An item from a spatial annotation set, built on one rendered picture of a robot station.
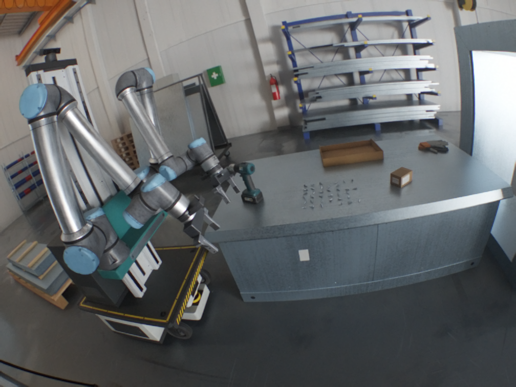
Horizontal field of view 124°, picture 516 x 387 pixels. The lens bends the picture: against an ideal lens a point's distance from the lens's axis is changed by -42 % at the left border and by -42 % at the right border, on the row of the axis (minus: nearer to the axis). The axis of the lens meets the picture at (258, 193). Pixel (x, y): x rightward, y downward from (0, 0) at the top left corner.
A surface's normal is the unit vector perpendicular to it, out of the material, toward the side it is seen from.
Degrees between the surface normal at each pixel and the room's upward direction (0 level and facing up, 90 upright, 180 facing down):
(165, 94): 78
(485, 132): 90
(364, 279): 90
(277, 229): 67
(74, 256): 95
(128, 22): 90
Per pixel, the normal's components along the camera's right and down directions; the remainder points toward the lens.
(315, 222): -0.22, 0.11
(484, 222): -0.15, 0.48
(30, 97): 0.27, 0.25
